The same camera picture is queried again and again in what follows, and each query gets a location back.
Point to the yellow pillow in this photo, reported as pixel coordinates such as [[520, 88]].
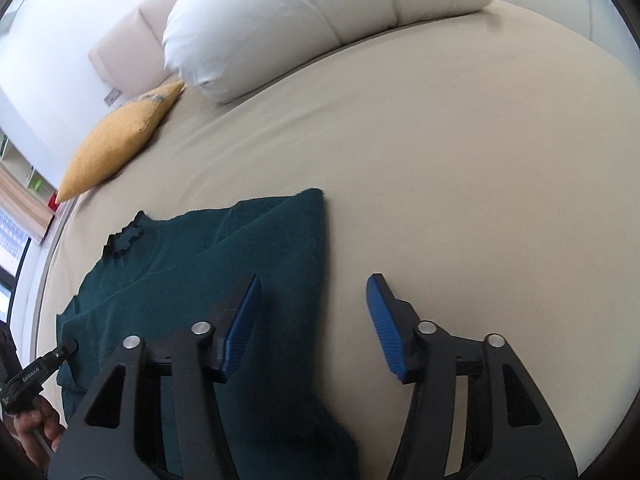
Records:
[[115, 135]]

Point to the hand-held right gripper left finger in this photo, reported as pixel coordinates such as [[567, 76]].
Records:
[[244, 316]]

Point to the black framed window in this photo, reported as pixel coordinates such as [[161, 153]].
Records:
[[10, 245]]

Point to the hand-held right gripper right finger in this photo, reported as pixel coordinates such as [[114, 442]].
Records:
[[386, 320]]

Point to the person's left hand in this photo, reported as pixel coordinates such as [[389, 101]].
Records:
[[36, 427]]

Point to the beige curtain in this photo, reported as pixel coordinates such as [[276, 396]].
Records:
[[25, 200]]

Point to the green shelf item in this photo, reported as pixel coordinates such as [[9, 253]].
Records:
[[35, 184]]

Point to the dark teal sweater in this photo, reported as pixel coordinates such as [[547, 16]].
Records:
[[200, 260]]

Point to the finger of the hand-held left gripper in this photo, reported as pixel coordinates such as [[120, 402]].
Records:
[[61, 351]]

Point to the red box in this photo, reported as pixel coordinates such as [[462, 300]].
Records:
[[52, 201]]

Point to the white built-in shelf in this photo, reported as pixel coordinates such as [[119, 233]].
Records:
[[20, 160]]

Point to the beige padded headboard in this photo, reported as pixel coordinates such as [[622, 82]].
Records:
[[130, 45]]

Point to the grey wall socket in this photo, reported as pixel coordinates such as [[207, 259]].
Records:
[[113, 97]]

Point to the white folded duvet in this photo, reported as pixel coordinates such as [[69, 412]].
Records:
[[310, 10]]

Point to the bed with beige sheet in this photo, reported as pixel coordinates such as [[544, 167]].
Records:
[[450, 185]]

